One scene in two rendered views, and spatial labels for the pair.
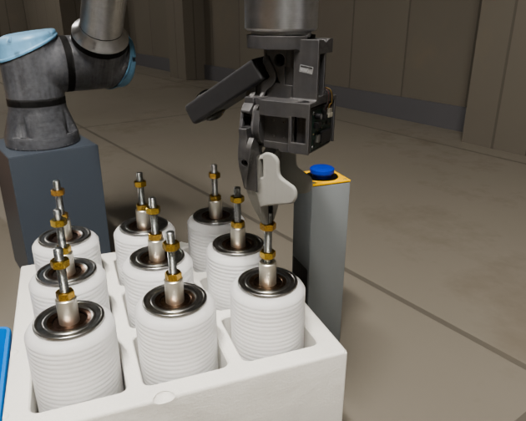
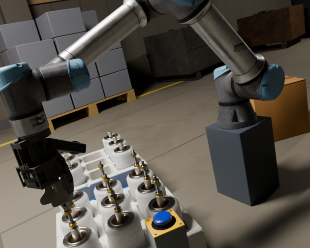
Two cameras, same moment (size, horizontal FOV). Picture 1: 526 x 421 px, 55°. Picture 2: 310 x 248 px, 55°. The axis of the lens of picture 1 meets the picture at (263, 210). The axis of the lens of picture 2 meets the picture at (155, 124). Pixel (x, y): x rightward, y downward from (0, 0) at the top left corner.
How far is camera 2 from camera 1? 1.11 m
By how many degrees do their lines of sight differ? 89
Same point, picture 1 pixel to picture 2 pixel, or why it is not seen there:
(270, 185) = (49, 193)
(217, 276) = not seen: hidden behind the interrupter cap
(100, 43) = (235, 76)
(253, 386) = not seen: outside the picture
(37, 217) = (216, 159)
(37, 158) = (215, 131)
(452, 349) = not seen: outside the picture
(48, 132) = (222, 119)
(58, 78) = (229, 92)
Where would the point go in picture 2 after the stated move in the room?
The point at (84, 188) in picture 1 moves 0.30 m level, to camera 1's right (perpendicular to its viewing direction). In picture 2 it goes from (234, 154) to (258, 198)
